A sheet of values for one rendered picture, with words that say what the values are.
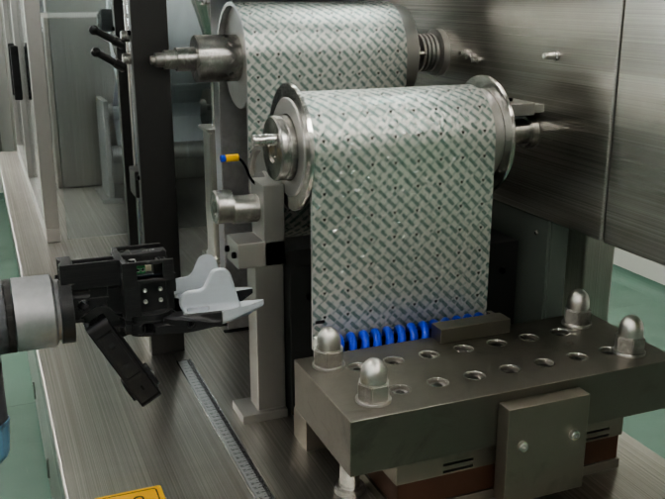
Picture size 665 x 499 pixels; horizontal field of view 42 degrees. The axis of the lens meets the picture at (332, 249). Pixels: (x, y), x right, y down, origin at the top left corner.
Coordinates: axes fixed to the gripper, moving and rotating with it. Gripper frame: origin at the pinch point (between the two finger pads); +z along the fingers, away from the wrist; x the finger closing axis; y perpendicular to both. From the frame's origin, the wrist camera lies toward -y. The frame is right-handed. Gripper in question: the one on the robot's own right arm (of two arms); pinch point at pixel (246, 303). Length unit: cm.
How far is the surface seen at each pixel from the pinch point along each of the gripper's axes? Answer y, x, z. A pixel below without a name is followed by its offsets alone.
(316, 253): 4.9, -0.1, 8.4
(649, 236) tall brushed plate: 7.7, -17.1, 40.7
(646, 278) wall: -98, 234, 274
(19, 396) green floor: -104, 226, -22
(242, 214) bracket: 8.4, 8.0, 2.2
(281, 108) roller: 20.6, 7.5, 7.2
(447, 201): 9.5, -0.2, 25.2
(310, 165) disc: 15.2, -1.2, 7.4
